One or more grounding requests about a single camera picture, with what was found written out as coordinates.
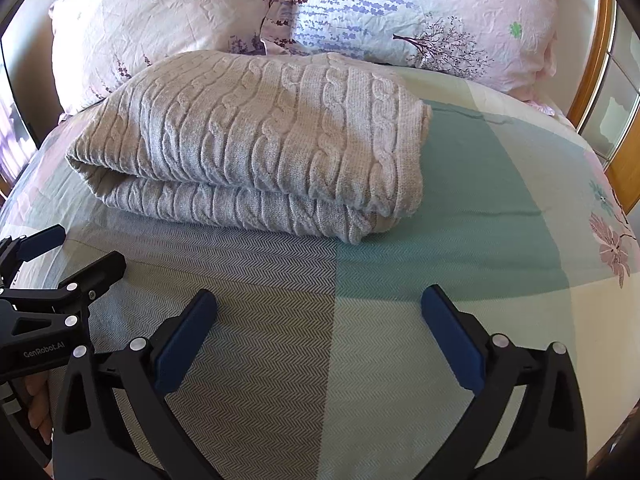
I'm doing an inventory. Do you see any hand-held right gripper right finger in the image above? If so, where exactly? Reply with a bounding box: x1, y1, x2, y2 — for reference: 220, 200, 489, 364
420, 284, 588, 480

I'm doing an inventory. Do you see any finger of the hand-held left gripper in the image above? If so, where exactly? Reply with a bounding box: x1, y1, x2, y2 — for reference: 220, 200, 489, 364
0, 251, 127, 333
0, 224, 66, 281

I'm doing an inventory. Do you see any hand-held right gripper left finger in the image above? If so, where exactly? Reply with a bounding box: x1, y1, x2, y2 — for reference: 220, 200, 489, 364
52, 287, 221, 480

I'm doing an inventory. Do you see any person's left hand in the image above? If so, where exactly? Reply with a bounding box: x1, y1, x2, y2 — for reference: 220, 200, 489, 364
22, 371, 54, 444

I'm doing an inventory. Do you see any purple patterned curtain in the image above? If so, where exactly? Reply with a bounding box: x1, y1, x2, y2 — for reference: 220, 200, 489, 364
0, 85, 36, 201

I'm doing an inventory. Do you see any pastel patchwork bed sheet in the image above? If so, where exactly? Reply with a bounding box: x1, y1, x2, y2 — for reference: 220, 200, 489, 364
0, 62, 637, 480

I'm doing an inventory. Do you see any pink floral pillow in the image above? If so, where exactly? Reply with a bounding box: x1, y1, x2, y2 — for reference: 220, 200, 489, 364
49, 0, 279, 117

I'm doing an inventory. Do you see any wooden framed glass panel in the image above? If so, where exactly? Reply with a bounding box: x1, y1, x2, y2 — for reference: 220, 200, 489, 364
570, 0, 640, 211

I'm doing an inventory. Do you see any pink lavender-print pillow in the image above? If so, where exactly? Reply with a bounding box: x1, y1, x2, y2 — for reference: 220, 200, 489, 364
260, 0, 577, 117

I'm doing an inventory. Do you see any grey cable-knit sweater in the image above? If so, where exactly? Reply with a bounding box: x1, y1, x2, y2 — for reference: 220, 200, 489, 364
65, 50, 433, 246

